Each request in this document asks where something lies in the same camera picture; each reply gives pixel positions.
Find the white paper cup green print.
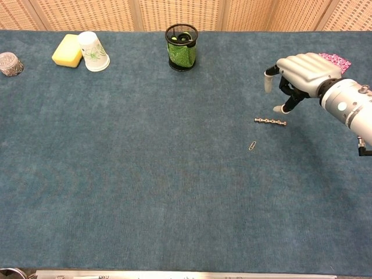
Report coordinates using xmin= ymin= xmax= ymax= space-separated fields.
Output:
xmin=77 ymin=31 xmax=111 ymax=73

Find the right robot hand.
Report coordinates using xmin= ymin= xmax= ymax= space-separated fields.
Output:
xmin=263 ymin=52 xmax=342 ymax=114

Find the silver beaded metal rod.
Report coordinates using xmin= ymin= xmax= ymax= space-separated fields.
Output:
xmin=254 ymin=117 xmax=289 ymax=126

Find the yellow sponge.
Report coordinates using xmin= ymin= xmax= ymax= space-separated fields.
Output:
xmin=51 ymin=34 xmax=84 ymax=69

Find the woven folding screen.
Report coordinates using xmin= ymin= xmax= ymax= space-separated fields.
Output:
xmin=0 ymin=0 xmax=372 ymax=33

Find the green mesh fabric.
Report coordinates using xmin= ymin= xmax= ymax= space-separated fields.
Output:
xmin=167 ymin=40 xmax=196 ymax=68

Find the dark round metal object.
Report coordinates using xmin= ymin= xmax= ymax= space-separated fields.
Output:
xmin=0 ymin=267 xmax=30 ymax=279

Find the blue felt table mat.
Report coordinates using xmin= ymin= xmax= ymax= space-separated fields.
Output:
xmin=0 ymin=30 xmax=372 ymax=277

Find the silver metal rail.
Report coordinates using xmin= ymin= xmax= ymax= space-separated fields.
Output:
xmin=34 ymin=270 xmax=338 ymax=279

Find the pink patterned cloth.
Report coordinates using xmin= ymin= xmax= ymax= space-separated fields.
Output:
xmin=318 ymin=52 xmax=352 ymax=77

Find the black mesh pen holder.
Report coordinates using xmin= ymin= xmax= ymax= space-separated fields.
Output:
xmin=164 ymin=23 xmax=199 ymax=71

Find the round box of clips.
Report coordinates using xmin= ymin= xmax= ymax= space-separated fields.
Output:
xmin=0 ymin=52 xmax=25 ymax=78

